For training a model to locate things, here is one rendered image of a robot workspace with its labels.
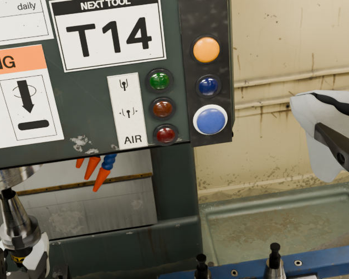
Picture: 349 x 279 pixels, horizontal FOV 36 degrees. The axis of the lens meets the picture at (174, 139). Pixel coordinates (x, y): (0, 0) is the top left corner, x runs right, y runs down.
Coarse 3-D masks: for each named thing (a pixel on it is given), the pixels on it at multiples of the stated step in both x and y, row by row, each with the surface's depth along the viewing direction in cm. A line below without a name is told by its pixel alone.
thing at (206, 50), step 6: (198, 42) 51; (204, 42) 51; (210, 42) 51; (216, 42) 51; (198, 48) 51; (204, 48) 51; (210, 48) 51; (216, 48) 51; (198, 54) 52; (204, 54) 52; (210, 54) 52; (216, 54) 52; (204, 60) 52; (210, 60) 52
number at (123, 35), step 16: (96, 16) 49; (112, 16) 49; (128, 16) 49; (144, 16) 50; (112, 32) 50; (128, 32) 50; (144, 32) 50; (112, 48) 51; (128, 48) 51; (144, 48) 51
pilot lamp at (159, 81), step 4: (152, 76) 53; (156, 76) 52; (160, 76) 53; (164, 76) 53; (152, 80) 53; (156, 80) 53; (160, 80) 53; (164, 80) 53; (168, 80) 53; (152, 84) 53; (156, 84) 53; (160, 84) 53; (164, 84) 53; (168, 84) 53; (156, 88) 53; (160, 88) 53; (164, 88) 53
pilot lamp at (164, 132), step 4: (164, 128) 56; (168, 128) 56; (160, 132) 56; (164, 132) 56; (168, 132) 56; (172, 132) 56; (160, 136) 56; (164, 136) 56; (168, 136) 56; (172, 136) 56; (160, 140) 57; (164, 140) 57; (168, 140) 57; (172, 140) 57
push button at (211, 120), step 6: (210, 108) 55; (216, 108) 56; (204, 114) 55; (210, 114) 55; (216, 114) 55; (222, 114) 56; (198, 120) 56; (204, 120) 55; (210, 120) 56; (216, 120) 56; (222, 120) 56; (198, 126) 56; (204, 126) 56; (210, 126) 56; (216, 126) 56; (222, 126) 56; (204, 132) 56; (210, 132) 56; (216, 132) 57
